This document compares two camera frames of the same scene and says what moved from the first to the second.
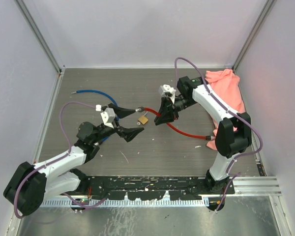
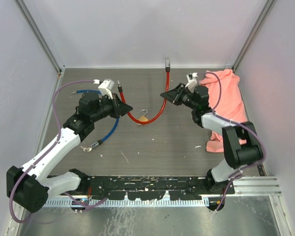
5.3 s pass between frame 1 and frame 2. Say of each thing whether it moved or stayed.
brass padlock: stayed
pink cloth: stayed
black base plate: stayed
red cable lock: moved
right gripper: moved
